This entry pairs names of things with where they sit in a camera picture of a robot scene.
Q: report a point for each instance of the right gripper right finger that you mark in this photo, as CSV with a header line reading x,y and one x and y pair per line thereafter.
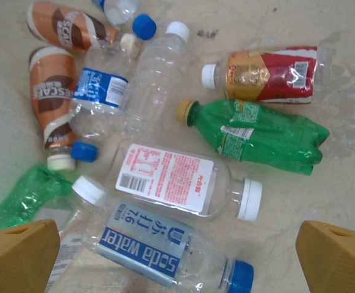
x,y
324,268

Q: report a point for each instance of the brown coffee drink bottle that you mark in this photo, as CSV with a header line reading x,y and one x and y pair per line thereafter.
x,y
52,91
64,27

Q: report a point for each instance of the soda water bottle blue cap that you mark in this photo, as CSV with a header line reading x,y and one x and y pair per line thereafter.
x,y
140,247

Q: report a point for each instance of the white waste bin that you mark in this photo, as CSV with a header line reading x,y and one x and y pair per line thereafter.
x,y
0,128

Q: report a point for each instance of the red gold label bottle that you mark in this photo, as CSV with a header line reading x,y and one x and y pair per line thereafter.
x,y
272,76

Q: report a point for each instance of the clear bottle white cap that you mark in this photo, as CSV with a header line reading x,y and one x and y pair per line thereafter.
x,y
159,79
87,189

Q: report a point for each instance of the blue label water bottle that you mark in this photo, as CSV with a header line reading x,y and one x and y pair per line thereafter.
x,y
119,12
101,88

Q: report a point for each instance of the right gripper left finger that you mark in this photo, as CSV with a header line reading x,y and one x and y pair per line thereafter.
x,y
27,268

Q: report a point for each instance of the crushed green plastic bottle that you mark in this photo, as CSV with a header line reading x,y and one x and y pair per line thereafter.
x,y
27,195
256,137

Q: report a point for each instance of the clear bottle red print label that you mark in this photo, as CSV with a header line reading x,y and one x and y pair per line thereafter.
x,y
165,177

